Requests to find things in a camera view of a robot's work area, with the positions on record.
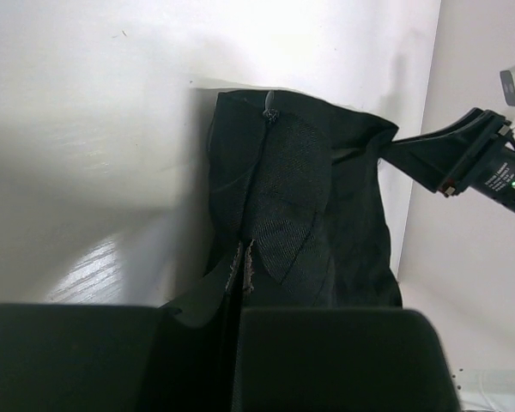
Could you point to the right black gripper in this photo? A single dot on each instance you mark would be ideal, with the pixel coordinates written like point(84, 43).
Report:
point(477, 151)

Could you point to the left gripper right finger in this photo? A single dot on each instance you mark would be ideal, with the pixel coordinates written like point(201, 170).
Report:
point(350, 359)

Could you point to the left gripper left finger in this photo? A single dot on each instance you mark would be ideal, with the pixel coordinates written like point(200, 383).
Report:
point(176, 357)

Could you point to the black skirt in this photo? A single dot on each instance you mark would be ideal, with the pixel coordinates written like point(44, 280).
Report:
point(294, 195)

